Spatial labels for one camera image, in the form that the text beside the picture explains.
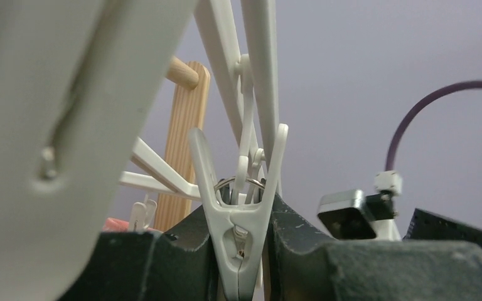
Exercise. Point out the white clip hanger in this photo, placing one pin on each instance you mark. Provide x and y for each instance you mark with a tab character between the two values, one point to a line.
86	92

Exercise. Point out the wooden rack stand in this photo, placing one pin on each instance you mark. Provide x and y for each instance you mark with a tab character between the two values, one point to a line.
188	111

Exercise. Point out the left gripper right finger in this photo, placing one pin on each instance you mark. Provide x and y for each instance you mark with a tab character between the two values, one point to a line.
307	264

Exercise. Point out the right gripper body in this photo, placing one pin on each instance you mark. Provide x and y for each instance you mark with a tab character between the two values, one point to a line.
426	225

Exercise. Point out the pink sock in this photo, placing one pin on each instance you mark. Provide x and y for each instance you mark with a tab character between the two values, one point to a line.
118	225

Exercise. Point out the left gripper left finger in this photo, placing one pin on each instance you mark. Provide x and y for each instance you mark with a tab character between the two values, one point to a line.
179	264

